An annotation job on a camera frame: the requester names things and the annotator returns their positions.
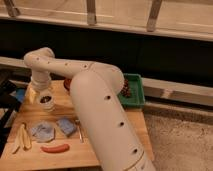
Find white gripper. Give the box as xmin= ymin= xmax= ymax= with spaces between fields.
xmin=27 ymin=70 xmax=51 ymax=104

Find banana peel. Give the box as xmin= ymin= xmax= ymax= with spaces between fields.
xmin=12 ymin=123 xmax=32 ymax=154

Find light blue cloth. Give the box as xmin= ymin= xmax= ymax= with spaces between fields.
xmin=30 ymin=121 xmax=55 ymax=143

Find white stacked cups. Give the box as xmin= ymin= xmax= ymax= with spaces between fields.
xmin=38 ymin=95 xmax=54 ymax=111

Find black chair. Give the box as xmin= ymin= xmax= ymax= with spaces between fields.
xmin=0 ymin=69 xmax=21 ymax=156

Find small dark metal cup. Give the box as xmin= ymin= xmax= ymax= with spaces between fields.
xmin=40 ymin=96 xmax=52 ymax=103

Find red sausage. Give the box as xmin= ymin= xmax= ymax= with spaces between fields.
xmin=40 ymin=144 xmax=70 ymax=153

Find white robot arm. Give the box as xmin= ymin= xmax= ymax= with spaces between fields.
xmin=24 ymin=47 xmax=156 ymax=171

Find wooden cutting board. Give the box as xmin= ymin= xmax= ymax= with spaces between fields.
xmin=0 ymin=81 xmax=153 ymax=171

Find dark grape bunch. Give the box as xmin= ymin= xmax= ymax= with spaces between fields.
xmin=121 ymin=79 xmax=131 ymax=98

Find red bowl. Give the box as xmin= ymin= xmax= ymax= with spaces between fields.
xmin=63 ymin=78 xmax=72 ymax=91

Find silver fork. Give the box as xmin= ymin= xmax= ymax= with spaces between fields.
xmin=75 ymin=119 xmax=84 ymax=143

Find green plastic tray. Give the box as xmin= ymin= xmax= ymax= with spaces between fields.
xmin=120 ymin=73 xmax=145 ymax=108

